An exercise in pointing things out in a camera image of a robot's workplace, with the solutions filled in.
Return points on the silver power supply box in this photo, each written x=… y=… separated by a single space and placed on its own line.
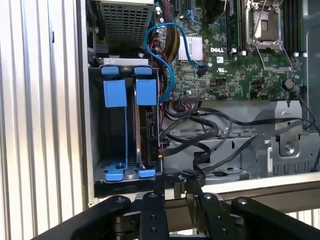
x=125 y=25

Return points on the green Dell motherboard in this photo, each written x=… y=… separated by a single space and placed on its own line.
x=235 y=82

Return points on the empty blue disk carrier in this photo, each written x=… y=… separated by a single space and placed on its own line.
x=113 y=92

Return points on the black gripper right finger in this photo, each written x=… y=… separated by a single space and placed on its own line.
x=212 y=212

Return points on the metal socket cover frame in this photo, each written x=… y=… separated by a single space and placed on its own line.
x=275 y=69

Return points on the disk bay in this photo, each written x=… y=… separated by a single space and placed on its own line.
x=96 y=112

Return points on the silver finned heat sink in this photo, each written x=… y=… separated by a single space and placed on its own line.
x=190 y=47

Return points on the black RAM slots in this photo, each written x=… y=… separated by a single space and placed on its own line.
x=292 y=25

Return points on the black open PC case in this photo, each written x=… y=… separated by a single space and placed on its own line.
x=82 y=100

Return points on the CPU socket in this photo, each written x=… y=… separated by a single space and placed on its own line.
x=265 y=25

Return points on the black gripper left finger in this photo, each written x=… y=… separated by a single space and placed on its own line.
x=153 y=217

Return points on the locking lever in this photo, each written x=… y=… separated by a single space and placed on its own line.
x=258 y=22

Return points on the hard disk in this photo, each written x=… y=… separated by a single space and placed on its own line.
x=146 y=91

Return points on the silver drive cage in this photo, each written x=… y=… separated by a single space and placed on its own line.
x=287 y=110

